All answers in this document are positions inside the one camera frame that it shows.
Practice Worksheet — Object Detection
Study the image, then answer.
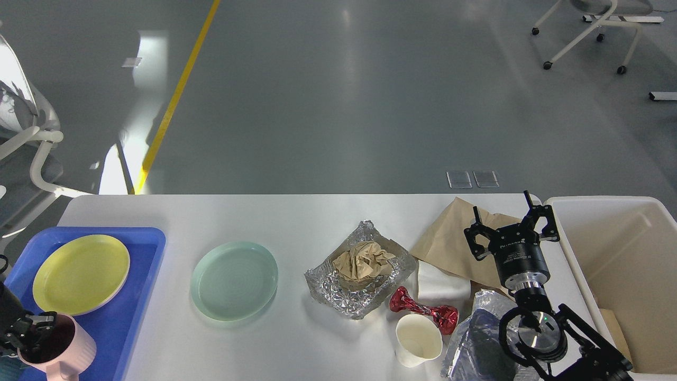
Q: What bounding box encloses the crumpled aluminium foil tray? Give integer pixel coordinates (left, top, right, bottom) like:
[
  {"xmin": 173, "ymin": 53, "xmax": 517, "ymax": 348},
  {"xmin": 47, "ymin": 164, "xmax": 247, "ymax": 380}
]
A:
[{"xmin": 305, "ymin": 220, "xmax": 418, "ymax": 319}]

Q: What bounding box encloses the brown paper bag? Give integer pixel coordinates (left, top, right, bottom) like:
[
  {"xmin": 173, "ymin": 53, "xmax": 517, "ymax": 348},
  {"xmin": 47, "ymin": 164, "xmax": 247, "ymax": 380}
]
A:
[{"xmin": 409, "ymin": 197, "xmax": 506, "ymax": 291}]

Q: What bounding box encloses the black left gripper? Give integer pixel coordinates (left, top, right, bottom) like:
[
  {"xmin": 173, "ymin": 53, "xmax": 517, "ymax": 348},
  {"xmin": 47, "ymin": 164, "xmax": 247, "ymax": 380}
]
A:
[{"xmin": 1, "ymin": 284, "xmax": 58, "ymax": 357}]

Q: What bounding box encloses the pink mug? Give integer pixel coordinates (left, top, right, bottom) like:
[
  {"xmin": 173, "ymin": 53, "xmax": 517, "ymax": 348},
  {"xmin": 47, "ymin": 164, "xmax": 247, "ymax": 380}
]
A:
[{"xmin": 19, "ymin": 313, "xmax": 97, "ymax": 380}]

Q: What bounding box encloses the beige waste bin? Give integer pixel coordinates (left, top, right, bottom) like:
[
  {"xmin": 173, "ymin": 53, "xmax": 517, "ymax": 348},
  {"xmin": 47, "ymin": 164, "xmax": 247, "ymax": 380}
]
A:
[{"xmin": 547, "ymin": 196, "xmax": 676, "ymax": 380}]

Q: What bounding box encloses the white napkin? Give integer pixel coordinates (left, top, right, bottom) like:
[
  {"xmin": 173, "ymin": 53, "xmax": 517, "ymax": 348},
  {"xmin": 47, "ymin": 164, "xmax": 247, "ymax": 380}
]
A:
[{"xmin": 417, "ymin": 262, "xmax": 471, "ymax": 305}]

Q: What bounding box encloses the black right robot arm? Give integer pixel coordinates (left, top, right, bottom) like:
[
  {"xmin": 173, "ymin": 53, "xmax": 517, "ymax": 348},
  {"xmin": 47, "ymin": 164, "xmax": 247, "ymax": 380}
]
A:
[{"xmin": 464, "ymin": 191, "xmax": 633, "ymax": 380}]

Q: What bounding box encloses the red foil wrapper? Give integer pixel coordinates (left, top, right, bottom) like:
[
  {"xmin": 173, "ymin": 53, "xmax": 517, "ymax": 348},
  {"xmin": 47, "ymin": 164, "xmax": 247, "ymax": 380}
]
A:
[{"xmin": 388, "ymin": 286, "xmax": 459, "ymax": 335}]

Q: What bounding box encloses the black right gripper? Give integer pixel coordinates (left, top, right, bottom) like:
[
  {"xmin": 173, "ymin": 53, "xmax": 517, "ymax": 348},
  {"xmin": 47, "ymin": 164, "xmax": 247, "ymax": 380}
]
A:
[{"xmin": 464, "ymin": 190, "xmax": 560, "ymax": 289}]

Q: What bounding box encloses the white bar on floor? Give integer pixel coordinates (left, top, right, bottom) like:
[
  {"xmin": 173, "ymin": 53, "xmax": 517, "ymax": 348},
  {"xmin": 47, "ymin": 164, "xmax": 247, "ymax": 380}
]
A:
[{"xmin": 648, "ymin": 91, "xmax": 677, "ymax": 102}]

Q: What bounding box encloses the light green plate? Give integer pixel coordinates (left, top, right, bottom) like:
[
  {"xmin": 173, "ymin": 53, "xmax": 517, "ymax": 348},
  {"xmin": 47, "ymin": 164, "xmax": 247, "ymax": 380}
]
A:
[{"xmin": 189, "ymin": 241, "xmax": 279, "ymax": 322}]

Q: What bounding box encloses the white paper cup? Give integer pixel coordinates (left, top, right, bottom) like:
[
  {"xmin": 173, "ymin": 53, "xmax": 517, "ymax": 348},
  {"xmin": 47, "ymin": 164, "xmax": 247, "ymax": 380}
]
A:
[{"xmin": 396, "ymin": 314, "xmax": 443, "ymax": 367}]

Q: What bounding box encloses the white office chair right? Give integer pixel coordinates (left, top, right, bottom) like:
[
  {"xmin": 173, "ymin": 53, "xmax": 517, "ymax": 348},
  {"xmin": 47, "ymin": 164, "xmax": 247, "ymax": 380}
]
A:
[{"xmin": 543, "ymin": 1, "xmax": 664, "ymax": 75}]

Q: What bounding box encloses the yellow plate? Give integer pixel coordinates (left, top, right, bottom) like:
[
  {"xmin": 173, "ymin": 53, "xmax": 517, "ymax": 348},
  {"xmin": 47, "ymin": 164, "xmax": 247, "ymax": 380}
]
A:
[{"xmin": 32, "ymin": 234, "xmax": 131, "ymax": 316}]

